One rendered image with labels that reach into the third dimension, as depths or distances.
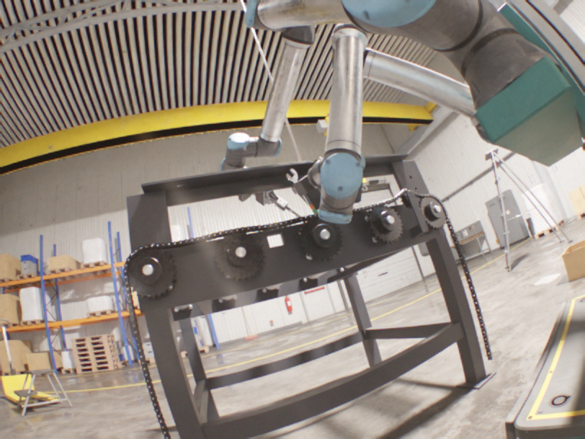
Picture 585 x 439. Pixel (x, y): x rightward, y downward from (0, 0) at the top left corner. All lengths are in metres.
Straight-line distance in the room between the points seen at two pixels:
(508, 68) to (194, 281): 0.96
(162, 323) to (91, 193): 11.35
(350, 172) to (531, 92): 0.39
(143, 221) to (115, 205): 10.51
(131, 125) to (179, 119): 1.38
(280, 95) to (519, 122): 0.86
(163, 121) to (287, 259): 7.62
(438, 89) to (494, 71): 0.58
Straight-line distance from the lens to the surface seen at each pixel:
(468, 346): 1.42
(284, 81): 1.09
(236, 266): 0.91
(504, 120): 0.46
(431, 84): 1.04
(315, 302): 10.60
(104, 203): 11.74
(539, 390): 0.66
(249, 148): 1.20
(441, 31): 0.48
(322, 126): 9.05
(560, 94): 0.45
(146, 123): 8.45
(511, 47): 0.51
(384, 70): 1.04
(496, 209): 11.37
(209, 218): 10.72
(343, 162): 0.62
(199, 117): 8.41
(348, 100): 0.73
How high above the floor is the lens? 0.65
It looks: 17 degrees up
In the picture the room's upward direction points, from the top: 17 degrees counter-clockwise
